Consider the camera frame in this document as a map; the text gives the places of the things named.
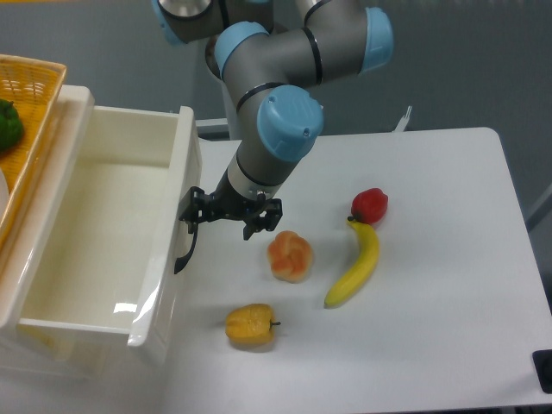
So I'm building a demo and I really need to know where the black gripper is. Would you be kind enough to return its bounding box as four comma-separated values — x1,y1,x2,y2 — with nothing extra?
178,171,283,241

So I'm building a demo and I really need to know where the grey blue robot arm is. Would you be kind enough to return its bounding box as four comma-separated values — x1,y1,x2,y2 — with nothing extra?
153,1,394,238

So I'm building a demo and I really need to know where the white drawer cabinet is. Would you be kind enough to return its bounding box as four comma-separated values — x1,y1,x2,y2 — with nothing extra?
1,85,94,376

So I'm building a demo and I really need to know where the knotted toy bread roll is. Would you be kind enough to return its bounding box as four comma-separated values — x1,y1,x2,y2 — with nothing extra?
267,230,314,283

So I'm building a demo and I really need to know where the yellow toy bell pepper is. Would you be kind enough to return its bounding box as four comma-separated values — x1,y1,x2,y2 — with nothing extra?
225,304,281,346

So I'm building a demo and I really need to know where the red toy pepper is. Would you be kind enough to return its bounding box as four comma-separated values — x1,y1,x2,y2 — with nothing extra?
350,188,388,224

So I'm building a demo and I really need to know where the yellow toy banana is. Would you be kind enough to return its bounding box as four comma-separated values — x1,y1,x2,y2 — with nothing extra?
324,217,380,309

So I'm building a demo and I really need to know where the yellow woven basket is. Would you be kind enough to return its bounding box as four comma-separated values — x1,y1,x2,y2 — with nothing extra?
1,54,66,249

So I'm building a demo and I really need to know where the green toy pepper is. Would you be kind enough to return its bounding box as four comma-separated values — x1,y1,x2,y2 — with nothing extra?
0,99,24,152

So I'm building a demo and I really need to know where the black corner device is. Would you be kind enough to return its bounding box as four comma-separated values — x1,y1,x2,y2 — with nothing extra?
532,349,552,394

